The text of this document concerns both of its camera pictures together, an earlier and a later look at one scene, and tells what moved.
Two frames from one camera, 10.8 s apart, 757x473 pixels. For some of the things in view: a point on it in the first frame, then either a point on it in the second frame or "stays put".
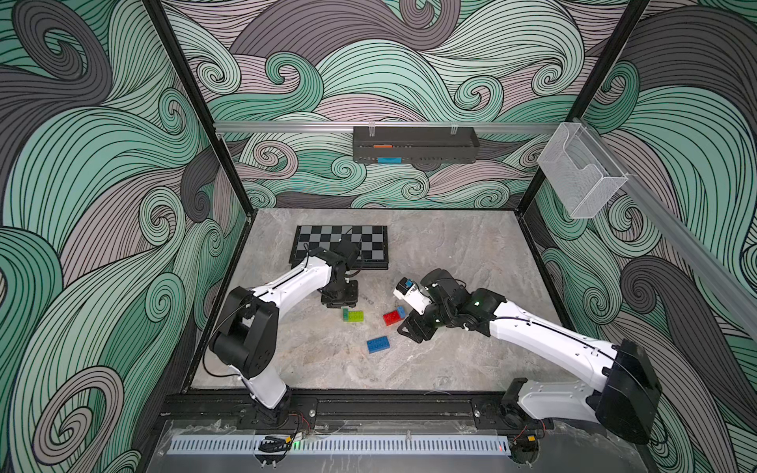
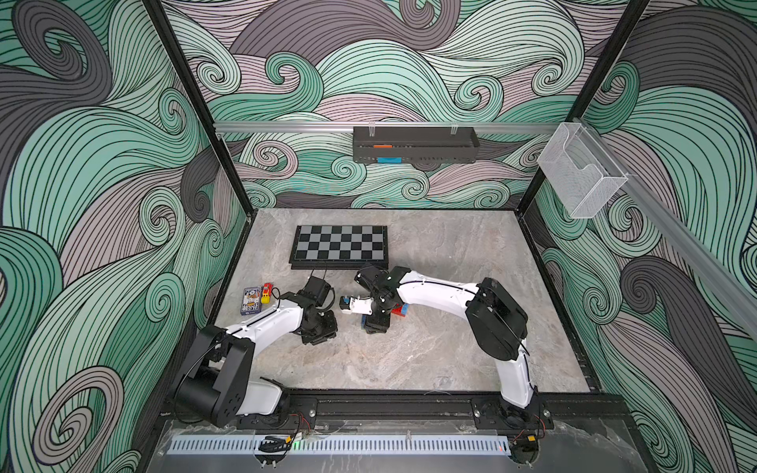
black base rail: [338, 411] stays put
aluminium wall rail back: [386, 126] stays put
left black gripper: [351, 302] -> [330, 331]
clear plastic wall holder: [579, 170] stays put
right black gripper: [419, 325] -> [377, 320]
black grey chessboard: [372, 241] stays put
